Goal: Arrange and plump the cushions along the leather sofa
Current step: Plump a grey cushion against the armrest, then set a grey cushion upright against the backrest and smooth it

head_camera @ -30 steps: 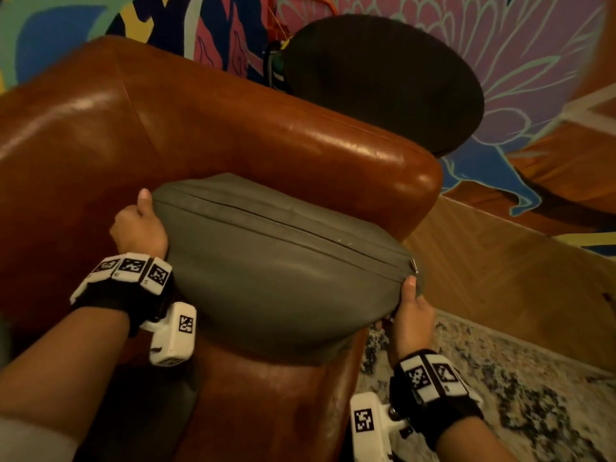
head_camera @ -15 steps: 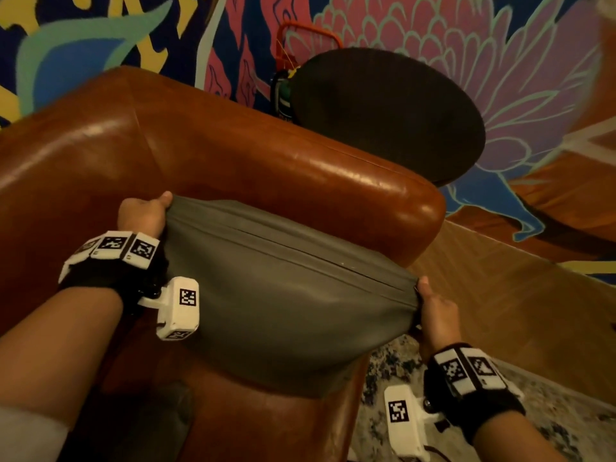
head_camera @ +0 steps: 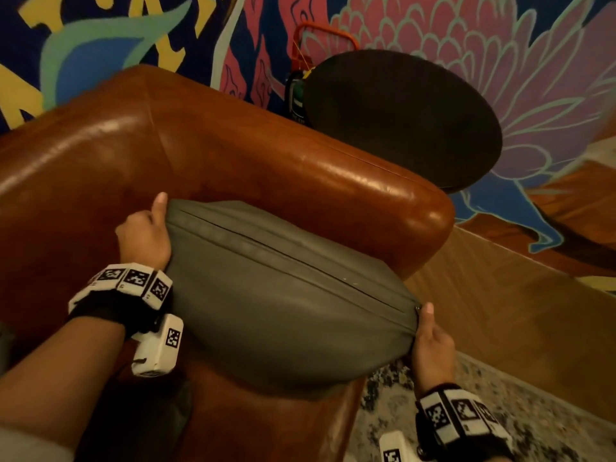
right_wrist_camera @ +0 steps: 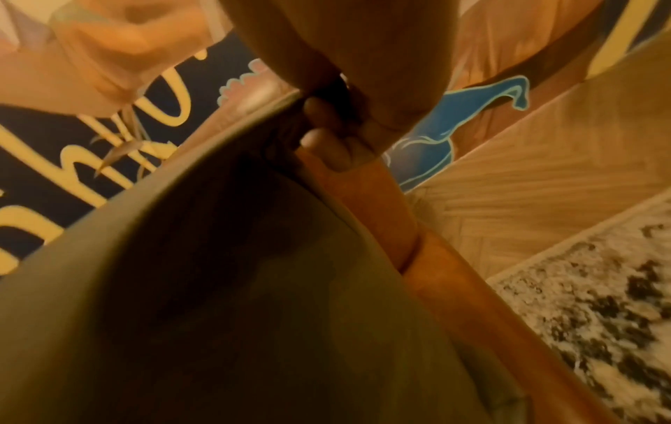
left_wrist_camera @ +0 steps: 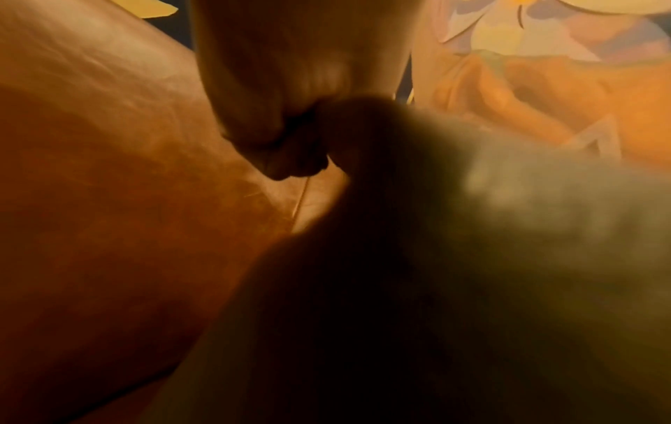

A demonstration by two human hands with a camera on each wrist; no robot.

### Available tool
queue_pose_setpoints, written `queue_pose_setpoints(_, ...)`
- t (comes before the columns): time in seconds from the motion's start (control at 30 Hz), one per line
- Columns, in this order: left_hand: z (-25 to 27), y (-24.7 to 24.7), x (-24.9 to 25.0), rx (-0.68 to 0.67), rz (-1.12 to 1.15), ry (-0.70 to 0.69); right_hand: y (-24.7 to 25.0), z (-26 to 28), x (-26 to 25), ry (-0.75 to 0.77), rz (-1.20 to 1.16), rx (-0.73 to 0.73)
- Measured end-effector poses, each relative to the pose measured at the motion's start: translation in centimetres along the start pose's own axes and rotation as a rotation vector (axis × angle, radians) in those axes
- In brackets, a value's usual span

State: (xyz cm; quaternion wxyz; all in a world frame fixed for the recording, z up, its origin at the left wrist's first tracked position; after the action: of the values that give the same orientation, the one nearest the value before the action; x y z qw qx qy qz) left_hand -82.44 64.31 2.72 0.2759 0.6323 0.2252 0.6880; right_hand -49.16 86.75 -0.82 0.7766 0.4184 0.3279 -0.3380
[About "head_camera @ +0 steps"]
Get brown leather sofa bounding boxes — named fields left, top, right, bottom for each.
left=0, top=64, right=456, bottom=462

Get round black side table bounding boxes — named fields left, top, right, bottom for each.
left=303, top=49, right=504, bottom=194

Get person's right hand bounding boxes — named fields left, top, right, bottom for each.
left=409, top=302, right=457, bottom=399

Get person's left forearm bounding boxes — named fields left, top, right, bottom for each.
left=0, top=316, right=127, bottom=450

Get person's light shirt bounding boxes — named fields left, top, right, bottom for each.
left=0, top=425, right=76, bottom=462

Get patterned grey rug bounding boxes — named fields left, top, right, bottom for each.
left=344, top=350, right=616, bottom=462

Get person's left hand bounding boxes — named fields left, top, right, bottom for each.
left=115, top=192, right=173, bottom=271

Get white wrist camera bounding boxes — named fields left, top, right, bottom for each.
left=379, top=430, right=424, bottom=462
left=130, top=313, right=185, bottom=379

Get green canister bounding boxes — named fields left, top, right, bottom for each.
left=284, top=67, right=314, bottom=126

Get grey cushion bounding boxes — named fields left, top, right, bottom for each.
left=163, top=199, right=422, bottom=395
left=0, top=321, right=15, bottom=376

